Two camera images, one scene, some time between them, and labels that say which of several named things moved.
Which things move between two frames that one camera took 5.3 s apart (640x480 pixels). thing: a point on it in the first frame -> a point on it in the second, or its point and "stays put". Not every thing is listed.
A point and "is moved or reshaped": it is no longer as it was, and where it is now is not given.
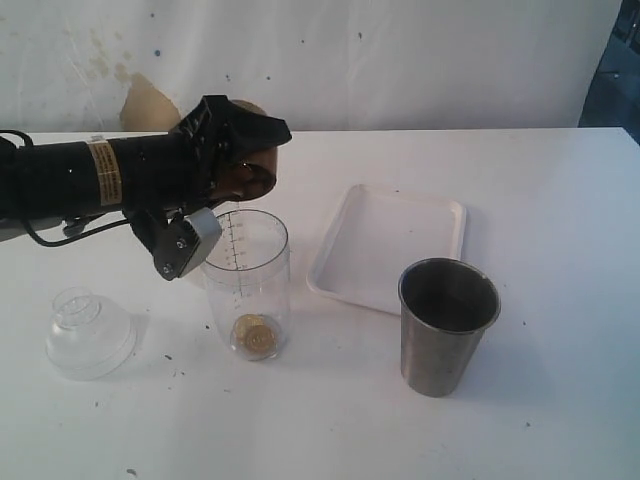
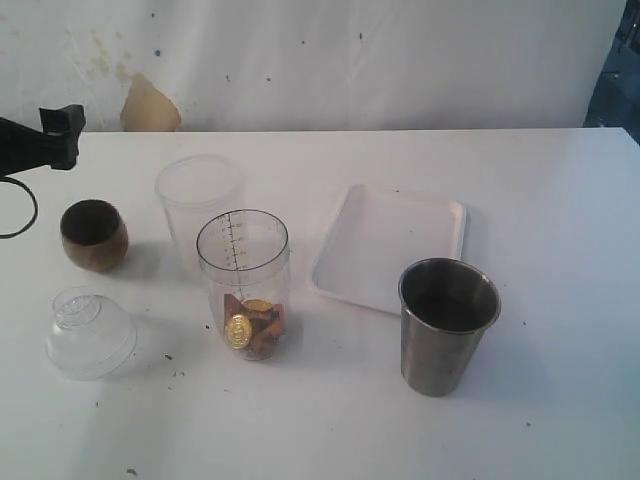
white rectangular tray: [378, 233] stays put
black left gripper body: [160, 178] -> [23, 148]
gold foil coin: [246, 322] is moved or reshaped
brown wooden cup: [252, 176] -> [93, 235]
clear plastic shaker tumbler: [248, 273] stays put
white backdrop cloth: [93, 66] stays put
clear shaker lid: [92, 337] stays put
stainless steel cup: [446, 306] stays put
